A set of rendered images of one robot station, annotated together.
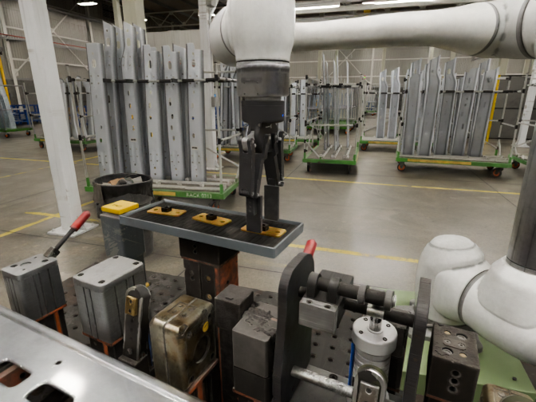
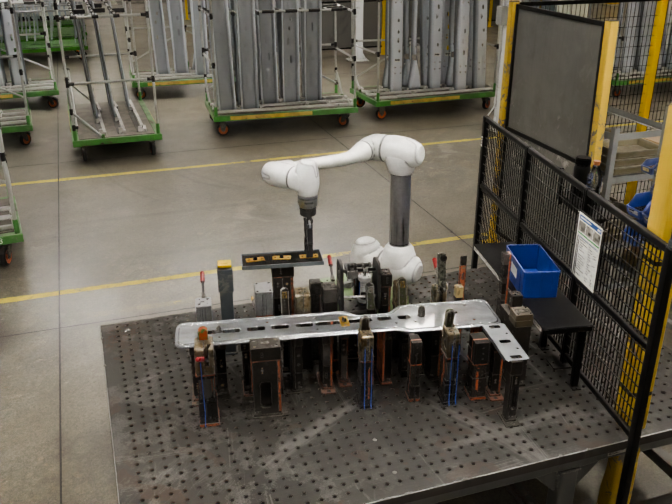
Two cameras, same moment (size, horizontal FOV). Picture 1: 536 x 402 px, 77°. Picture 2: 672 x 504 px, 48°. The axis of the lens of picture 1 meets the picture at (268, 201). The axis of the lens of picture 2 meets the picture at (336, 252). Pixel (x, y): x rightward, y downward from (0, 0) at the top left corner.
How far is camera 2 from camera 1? 291 cm
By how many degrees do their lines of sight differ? 34
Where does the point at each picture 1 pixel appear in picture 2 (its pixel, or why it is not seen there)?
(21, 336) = (238, 323)
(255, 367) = (333, 299)
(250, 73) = (309, 201)
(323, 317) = (354, 274)
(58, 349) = (260, 320)
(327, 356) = not seen: hidden behind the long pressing
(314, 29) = not seen: hidden behind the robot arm
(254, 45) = (311, 192)
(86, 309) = (262, 304)
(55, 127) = not seen: outside the picture
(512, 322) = (395, 268)
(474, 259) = (376, 246)
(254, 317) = (326, 285)
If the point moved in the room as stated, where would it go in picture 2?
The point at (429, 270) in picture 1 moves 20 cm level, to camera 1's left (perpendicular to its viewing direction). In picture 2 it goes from (358, 257) to (327, 267)
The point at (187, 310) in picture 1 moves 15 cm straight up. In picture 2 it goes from (304, 290) to (303, 259)
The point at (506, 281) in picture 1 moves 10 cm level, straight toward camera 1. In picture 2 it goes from (391, 252) to (391, 261)
